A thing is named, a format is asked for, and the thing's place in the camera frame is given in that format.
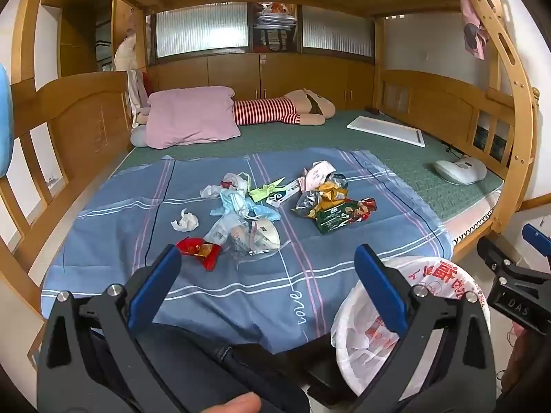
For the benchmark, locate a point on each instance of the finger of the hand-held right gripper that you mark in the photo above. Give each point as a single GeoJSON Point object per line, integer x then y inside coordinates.
{"type": "Point", "coordinates": [495, 254]}
{"type": "Point", "coordinates": [536, 235]}

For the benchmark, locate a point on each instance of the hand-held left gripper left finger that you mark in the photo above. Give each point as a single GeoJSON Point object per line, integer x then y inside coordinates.
{"type": "Point", "coordinates": [158, 277]}

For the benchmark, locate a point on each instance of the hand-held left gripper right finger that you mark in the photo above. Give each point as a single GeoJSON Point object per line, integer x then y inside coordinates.
{"type": "Point", "coordinates": [383, 294]}

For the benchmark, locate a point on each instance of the red snack wrapper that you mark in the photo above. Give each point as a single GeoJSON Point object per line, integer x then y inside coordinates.
{"type": "Point", "coordinates": [198, 250]}

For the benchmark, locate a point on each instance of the white tissue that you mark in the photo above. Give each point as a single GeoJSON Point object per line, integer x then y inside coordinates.
{"type": "Point", "coordinates": [185, 220]}

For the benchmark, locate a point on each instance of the clear plastic bag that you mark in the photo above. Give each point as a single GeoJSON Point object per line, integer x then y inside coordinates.
{"type": "Point", "coordinates": [226, 233]}

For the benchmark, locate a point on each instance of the white wastebasket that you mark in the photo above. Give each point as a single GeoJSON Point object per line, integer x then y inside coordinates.
{"type": "Point", "coordinates": [346, 374]}

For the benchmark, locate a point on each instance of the green snack wrapper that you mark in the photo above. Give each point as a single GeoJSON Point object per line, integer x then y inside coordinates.
{"type": "Point", "coordinates": [340, 216]}

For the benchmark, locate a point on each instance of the light blue face mask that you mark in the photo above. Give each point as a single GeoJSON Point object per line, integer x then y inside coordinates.
{"type": "Point", "coordinates": [232, 203]}

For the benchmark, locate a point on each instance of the yellow snack wrapper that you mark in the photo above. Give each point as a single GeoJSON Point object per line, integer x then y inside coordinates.
{"type": "Point", "coordinates": [327, 195]}

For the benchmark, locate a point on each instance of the white cup mask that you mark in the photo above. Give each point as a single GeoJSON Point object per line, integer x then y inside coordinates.
{"type": "Point", "coordinates": [264, 234]}

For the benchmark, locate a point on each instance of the white plastic bag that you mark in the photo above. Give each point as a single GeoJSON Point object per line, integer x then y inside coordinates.
{"type": "Point", "coordinates": [224, 183]}

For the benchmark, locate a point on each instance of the light blue wrapper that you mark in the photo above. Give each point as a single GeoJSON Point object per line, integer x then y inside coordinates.
{"type": "Point", "coordinates": [263, 211]}

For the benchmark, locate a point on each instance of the light green paper scrap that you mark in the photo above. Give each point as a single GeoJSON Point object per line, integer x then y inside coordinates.
{"type": "Point", "coordinates": [262, 190]}

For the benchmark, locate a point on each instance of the pink printed white packet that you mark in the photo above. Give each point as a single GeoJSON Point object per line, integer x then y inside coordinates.
{"type": "Point", "coordinates": [316, 172]}

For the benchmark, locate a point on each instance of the white ointment box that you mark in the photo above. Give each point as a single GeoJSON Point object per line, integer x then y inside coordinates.
{"type": "Point", "coordinates": [280, 196]}

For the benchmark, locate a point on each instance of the person's left hand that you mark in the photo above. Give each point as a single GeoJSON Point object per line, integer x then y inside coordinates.
{"type": "Point", "coordinates": [234, 405]}

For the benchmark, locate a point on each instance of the blue plaid sheet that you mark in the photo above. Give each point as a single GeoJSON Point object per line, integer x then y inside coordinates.
{"type": "Point", "coordinates": [241, 279]}

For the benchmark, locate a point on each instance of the person's dark trousers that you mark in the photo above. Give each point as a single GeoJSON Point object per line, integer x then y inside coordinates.
{"type": "Point", "coordinates": [193, 355]}

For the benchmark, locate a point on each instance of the white handheld appliance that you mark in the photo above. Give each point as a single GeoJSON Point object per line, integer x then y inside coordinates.
{"type": "Point", "coordinates": [458, 168]}

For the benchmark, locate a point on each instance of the green mattress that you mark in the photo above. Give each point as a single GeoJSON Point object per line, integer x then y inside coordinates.
{"type": "Point", "coordinates": [387, 155]}

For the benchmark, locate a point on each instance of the white flat board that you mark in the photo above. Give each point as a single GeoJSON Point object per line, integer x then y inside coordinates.
{"type": "Point", "coordinates": [387, 131]}

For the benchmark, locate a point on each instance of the wooden bunk ladder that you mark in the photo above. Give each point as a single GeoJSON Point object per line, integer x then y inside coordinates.
{"type": "Point", "coordinates": [510, 73]}

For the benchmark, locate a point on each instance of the pink pillow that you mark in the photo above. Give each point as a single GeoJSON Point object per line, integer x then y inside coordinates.
{"type": "Point", "coordinates": [193, 114]}

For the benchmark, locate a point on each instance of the white hanging cloth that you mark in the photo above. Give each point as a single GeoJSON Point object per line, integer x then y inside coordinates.
{"type": "Point", "coordinates": [135, 90]}

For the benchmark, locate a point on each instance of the red striped plush doll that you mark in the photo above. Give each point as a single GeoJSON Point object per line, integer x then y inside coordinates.
{"type": "Point", "coordinates": [267, 112]}

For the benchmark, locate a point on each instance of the pink hanging cloth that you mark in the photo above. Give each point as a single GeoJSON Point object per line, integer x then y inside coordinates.
{"type": "Point", "coordinates": [473, 34]}

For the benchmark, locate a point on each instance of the blue plastic object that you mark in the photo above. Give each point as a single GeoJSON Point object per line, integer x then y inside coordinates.
{"type": "Point", "coordinates": [2, 120]}

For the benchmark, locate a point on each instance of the white plush toy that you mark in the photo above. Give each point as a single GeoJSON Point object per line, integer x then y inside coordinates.
{"type": "Point", "coordinates": [125, 51]}

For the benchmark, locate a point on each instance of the wide frosted glass window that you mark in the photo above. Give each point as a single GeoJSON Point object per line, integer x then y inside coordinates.
{"type": "Point", "coordinates": [200, 28]}

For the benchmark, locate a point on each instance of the narrow frosted glass window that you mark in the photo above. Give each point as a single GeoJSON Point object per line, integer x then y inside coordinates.
{"type": "Point", "coordinates": [338, 30]}

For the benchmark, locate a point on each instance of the wooden bunk bed frame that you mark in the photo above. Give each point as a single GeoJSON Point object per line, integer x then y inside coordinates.
{"type": "Point", "coordinates": [86, 116]}

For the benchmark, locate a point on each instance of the wooden wall shelf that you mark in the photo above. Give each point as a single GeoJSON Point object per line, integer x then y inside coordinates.
{"type": "Point", "coordinates": [77, 30]}

